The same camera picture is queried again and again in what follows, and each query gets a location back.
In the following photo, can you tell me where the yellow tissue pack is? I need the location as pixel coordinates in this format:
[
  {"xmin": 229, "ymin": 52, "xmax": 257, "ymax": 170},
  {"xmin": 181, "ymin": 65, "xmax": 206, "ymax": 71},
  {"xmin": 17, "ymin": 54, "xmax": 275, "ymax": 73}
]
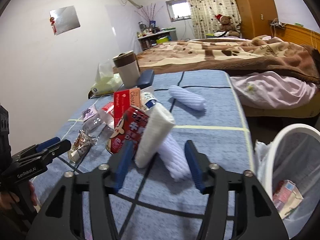
[{"xmin": 90, "ymin": 60, "xmax": 123, "ymax": 96}]

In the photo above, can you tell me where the purple drink carton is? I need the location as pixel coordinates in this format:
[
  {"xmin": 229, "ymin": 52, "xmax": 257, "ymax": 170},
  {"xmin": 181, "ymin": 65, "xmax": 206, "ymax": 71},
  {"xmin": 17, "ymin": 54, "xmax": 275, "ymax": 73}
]
[{"xmin": 81, "ymin": 104, "xmax": 98, "ymax": 122}]

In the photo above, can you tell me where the teddy bear santa hat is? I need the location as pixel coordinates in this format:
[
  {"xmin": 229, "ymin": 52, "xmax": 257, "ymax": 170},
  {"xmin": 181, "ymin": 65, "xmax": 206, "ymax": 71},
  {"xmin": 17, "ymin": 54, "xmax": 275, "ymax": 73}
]
[{"xmin": 215, "ymin": 14, "xmax": 240, "ymax": 37}]

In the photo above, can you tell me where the red medicine box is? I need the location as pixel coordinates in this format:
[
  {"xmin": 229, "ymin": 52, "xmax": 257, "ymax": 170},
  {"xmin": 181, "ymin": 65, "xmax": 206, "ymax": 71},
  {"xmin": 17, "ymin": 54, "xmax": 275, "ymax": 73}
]
[{"xmin": 113, "ymin": 88, "xmax": 140, "ymax": 127}]

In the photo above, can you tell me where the brown paw print blanket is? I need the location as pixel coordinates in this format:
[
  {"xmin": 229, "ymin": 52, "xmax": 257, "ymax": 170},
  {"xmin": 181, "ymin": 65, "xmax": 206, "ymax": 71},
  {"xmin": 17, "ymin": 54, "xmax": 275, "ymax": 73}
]
[{"xmin": 136, "ymin": 36, "xmax": 319, "ymax": 84}]

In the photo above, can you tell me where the small shelf desk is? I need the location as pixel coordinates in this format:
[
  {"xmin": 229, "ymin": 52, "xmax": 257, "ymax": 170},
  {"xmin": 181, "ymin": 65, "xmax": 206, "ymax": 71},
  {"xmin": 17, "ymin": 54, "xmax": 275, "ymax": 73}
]
[{"xmin": 138, "ymin": 28, "xmax": 177, "ymax": 50}]

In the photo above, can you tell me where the window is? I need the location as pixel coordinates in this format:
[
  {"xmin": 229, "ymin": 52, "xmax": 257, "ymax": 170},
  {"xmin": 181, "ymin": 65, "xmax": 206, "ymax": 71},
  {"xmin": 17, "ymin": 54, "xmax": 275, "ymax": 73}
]
[{"xmin": 166, "ymin": 0, "xmax": 191, "ymax": 22}]

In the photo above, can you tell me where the pink bed sheet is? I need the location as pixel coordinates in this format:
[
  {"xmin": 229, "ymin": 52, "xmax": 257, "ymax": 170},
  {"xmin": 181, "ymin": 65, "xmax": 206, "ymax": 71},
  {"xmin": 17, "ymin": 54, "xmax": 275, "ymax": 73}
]
[{"xmin": 230, "ymin": 71, "xmax": 318, "ymax": 109}]

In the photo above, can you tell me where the heart pattern curtain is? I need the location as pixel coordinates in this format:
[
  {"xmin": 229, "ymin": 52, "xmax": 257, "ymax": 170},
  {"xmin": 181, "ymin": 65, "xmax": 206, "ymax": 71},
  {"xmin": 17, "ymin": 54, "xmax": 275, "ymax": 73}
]
[{"xmin": 187, "ymin": 0, "xmax": 241, "ymax": 38}]

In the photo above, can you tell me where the purple branch vase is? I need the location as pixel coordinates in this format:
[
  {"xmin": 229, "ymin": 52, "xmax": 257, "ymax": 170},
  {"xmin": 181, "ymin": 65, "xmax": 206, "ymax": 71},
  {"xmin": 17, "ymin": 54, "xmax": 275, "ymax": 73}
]
[{"xmin": 135, "ymin": 3, "xmax": 164, "ymax": 29}]

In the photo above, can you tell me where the brown paper bag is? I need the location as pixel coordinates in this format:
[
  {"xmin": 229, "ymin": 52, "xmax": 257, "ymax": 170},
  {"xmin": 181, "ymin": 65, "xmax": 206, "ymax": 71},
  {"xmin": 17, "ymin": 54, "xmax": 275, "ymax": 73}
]
[{"xmin": 274, "ymin": 191, "xmax": 303, "ymax": 219}]

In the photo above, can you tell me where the blue plaid table cloth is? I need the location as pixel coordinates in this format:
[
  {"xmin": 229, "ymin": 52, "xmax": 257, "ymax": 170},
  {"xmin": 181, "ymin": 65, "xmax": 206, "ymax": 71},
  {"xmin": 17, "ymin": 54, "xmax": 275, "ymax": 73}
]
[{"xmin": 31, "ymin": 69, "xmax": 256, "ymax": 240}]

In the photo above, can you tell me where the snack wrapper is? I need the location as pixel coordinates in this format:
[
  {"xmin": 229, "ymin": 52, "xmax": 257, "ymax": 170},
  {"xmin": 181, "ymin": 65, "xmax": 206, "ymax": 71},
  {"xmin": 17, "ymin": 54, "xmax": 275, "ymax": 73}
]
[{"xmin": 67, "ymin": 130, "xmax": 97, "ymax": 163}]

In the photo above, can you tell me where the lavender striped roll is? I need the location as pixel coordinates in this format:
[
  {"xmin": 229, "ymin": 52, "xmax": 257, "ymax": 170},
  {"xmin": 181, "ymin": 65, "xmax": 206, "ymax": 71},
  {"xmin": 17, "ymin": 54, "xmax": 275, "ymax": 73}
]
[
  {"xmin": 169, "ymin": 86, "xmax": 206, "ymax": 111},
  {"xmin": 157, "ymin": 133, "xmax": 191, "ymax": 181}
]

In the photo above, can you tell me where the person left hand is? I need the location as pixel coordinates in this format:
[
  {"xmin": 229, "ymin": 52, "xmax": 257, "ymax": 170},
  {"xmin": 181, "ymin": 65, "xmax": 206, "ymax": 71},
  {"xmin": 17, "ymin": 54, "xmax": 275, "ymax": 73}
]
[{"xmin": 0, "ymin": 181, "xmax": 37, "ymax": 211}]

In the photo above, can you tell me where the wooden wardrobe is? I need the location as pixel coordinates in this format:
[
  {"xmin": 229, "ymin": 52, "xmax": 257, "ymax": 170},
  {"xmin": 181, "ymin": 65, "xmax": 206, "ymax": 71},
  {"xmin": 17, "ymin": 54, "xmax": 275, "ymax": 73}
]
[{"xmin": 235, "ymin": 0, "xmax": 278, "ymax": 39}]

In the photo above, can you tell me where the wooden headboard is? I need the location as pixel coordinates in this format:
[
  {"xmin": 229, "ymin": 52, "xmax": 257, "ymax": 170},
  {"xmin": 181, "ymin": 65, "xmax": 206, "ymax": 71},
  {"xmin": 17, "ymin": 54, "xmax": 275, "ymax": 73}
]
[{"xmin": 271, "ymin": 24, "xmax": 320, "ymax": 50}]

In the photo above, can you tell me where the clear plastic bottle red label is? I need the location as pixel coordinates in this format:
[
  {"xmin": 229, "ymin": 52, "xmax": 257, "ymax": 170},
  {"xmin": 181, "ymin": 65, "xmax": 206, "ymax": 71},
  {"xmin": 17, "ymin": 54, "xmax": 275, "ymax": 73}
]
[{"xmin": 81, "ymin": 102, "xmax": 114, "ymax": 135}]

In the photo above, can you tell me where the silver wall poster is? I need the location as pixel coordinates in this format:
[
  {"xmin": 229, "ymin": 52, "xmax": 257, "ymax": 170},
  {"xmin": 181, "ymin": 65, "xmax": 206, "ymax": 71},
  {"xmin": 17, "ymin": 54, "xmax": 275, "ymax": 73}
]
[{"xmin": 49, "ymin": 6, "xmax": 80, "ymax": 35}]

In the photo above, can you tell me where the brown white tumbler cup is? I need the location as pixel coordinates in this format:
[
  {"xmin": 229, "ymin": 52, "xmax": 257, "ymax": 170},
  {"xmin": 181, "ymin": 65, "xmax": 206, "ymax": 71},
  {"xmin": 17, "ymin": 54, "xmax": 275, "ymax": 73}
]
[{"xmin": 113, "ymin": 50, "xmax": 140, "ymax": 88}]

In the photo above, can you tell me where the red cartoon drink can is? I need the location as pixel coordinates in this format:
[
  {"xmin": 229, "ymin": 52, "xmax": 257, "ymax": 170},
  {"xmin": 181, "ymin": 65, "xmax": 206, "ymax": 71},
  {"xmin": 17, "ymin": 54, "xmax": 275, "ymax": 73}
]
[{"xmin": 106, "ymin": 106, "xmax": 149, "ymax": 154}]

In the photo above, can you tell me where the white round trash bin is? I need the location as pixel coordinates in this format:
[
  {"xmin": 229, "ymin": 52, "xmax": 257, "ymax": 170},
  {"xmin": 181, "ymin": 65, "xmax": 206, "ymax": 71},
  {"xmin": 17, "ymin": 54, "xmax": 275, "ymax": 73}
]
[{"xmin": 254, "ymin": 124, "xmax": 319, "ymax": 239}]

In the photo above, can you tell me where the white blue paper cup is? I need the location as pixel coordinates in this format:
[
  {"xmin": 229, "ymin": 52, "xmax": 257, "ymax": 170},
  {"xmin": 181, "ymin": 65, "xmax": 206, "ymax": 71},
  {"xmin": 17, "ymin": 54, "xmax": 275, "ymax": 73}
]
[{"xmin": 140, "ymin": 92, "xmax": 158, "ymax": 112}]

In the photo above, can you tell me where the pink milk carton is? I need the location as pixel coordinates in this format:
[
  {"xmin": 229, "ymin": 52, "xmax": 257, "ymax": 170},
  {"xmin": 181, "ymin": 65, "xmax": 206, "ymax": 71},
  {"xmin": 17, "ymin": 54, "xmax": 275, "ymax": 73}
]
[{"xmin": 273, "ymin": 180, "xmax": 303, "ymax": 213}]

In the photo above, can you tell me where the dark blue glasses case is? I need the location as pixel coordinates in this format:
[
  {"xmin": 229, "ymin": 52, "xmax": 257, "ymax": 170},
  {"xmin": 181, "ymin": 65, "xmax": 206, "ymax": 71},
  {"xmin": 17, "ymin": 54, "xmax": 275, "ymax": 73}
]
[{"xmin": 136, "ymin": 69, "xmax": 155, "ymax": 89}]

